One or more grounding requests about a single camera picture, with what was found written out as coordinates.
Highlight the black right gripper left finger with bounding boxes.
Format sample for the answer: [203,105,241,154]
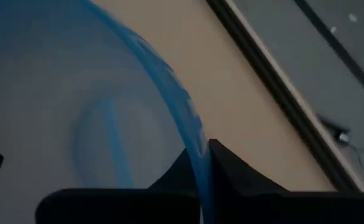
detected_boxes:
[34,148,202,224]

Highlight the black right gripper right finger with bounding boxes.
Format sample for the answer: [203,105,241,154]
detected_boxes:
[207,138,364,224]

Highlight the black aluminium table frame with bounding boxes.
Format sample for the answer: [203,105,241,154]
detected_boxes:
[205,0,362,192]

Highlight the blue translucent plastic container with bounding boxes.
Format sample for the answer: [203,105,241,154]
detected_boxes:
[0,0,215,224]

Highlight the small black device with plug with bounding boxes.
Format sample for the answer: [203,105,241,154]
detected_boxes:
[317,114,352,144]

